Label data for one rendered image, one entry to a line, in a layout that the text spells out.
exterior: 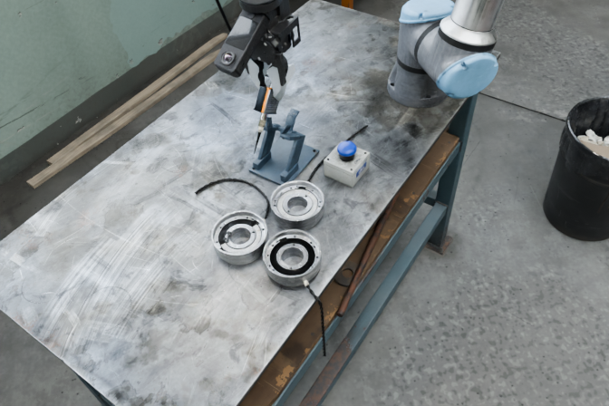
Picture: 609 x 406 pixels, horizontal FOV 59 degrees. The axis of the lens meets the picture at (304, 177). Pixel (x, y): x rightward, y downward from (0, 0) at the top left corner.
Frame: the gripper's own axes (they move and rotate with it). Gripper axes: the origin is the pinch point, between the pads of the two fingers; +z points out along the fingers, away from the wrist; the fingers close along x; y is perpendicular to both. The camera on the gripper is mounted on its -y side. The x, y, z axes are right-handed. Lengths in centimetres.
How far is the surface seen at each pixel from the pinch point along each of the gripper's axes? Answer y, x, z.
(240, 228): -20.0, -4.9, 16.1
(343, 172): 1.9, -14.7, 16.5
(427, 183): 31, -22, 47
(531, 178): 101, -41, 107
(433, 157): 42, -19, 48
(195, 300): -35.6, -6.4, 17.6
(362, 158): 6.7, -16.2, 15.8
